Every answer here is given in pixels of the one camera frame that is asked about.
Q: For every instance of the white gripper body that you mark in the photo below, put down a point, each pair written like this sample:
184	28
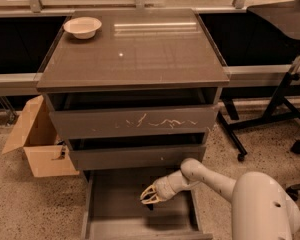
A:
162	187

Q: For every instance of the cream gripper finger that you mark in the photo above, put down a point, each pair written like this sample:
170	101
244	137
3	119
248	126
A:
149	192
150	201

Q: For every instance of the black rxbar chocolate bar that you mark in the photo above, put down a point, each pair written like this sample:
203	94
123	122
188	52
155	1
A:
150	205

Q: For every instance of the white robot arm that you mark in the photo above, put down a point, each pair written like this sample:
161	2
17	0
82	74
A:
260	208

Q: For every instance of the grey middle drawer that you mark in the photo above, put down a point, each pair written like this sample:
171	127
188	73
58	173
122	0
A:
138	151

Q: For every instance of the grey drawer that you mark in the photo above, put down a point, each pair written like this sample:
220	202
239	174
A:
114	210
87	115
138	151

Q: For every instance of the grey bottom drawer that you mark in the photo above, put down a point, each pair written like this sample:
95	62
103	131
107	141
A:
114	210

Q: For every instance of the grey top drawer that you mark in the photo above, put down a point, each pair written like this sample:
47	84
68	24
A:
87	115

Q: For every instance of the grey drawer cabinet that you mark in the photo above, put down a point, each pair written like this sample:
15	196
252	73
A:
145	49

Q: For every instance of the open cardboard box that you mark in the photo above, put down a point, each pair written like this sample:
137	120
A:
45	151

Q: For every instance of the white bowl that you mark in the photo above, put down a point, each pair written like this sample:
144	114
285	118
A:
82	27

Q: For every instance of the black rolling stand table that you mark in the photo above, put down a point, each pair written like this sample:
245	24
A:
284	16

